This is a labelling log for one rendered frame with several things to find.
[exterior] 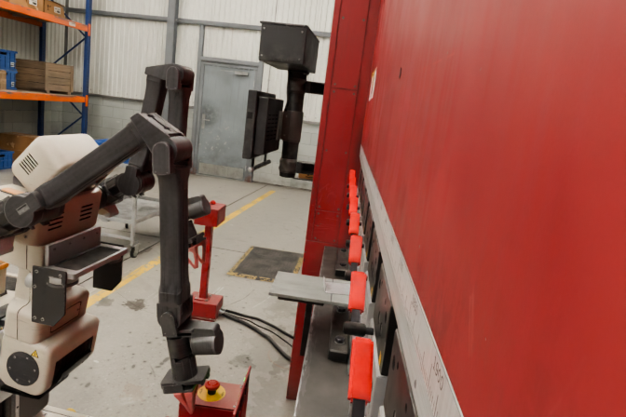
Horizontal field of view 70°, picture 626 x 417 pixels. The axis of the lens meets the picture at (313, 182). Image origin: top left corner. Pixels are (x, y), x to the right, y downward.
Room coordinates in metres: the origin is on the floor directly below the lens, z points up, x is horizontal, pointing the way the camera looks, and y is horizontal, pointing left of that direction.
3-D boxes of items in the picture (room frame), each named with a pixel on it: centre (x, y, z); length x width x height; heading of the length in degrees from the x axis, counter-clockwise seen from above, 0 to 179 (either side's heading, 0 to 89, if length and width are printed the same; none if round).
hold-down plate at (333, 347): (1.28, -0.14, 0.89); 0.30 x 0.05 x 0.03; 177
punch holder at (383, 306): (0.55, -0.15, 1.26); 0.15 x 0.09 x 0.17; 177
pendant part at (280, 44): (2.60, 0.21, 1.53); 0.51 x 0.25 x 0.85; 173
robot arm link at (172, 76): (1.43, 0.45, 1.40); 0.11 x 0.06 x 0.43; 171
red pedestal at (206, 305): (3.02, 0.68, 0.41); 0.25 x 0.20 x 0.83; 87
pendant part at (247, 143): (2.56, 0.31, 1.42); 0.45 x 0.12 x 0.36; 173
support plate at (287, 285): (1.33, -0.05, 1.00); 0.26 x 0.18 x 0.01; 87
